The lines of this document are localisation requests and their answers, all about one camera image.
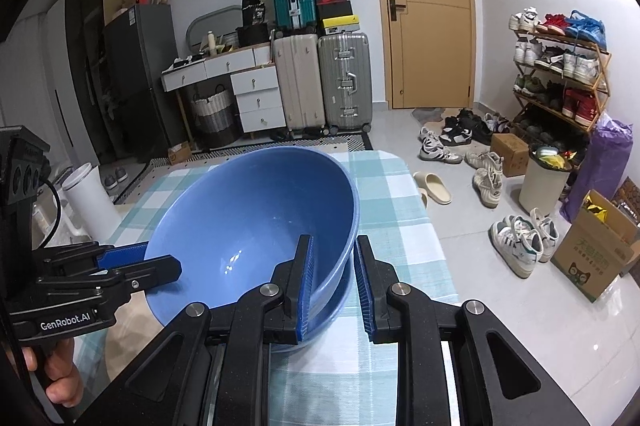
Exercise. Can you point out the cream plate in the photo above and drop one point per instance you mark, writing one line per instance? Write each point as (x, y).
(135, 327)

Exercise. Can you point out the small brown cardboard box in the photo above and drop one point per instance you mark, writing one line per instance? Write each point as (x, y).
(513, 151)

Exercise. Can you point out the blue bowl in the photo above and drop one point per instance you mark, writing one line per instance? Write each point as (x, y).
(238, 221)

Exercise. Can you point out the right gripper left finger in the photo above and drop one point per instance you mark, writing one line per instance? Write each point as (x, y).
(278, 312)

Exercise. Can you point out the black refrigerator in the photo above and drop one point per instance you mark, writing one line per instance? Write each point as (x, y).
(140, 45)

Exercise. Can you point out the white electric kettle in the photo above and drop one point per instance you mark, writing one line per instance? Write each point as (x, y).
(85, 193)

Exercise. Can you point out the checkered teal tablecloth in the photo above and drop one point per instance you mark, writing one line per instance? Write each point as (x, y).
(341, 378)

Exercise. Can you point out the silver suitcase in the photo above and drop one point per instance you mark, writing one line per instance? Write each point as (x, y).
(345, 73)

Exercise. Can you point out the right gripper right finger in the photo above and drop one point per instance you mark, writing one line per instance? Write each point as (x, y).
(393, 312)

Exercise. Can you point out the woven laundry basket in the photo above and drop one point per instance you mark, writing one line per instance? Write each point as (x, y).
(215, 117)

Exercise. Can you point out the green printed cardboard box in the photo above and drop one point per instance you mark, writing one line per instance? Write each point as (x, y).
(599, 245)

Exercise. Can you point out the purple rolled mat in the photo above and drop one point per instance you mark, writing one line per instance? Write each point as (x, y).
(602, 169)

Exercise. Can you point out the stacked shoe boxes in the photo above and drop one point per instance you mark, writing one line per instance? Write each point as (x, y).
(336, 3)

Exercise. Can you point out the person's left hand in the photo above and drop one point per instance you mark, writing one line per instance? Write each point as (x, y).
(66, 387)

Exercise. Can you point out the beige suitcase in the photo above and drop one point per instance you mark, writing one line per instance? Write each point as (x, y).
(297, 63)

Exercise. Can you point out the white drawer desk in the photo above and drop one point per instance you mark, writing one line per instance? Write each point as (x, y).
(254, 83)

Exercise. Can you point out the white trash bin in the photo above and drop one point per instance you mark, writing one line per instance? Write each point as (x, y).
(544, 182)

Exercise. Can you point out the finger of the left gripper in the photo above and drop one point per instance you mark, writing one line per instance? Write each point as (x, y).
(116, 257)
(132, 277)

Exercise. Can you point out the bamboo shoe rack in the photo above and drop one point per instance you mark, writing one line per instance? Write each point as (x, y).
(563, 76)

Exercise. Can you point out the wooden door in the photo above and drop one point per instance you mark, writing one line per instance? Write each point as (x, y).
(429, 52)

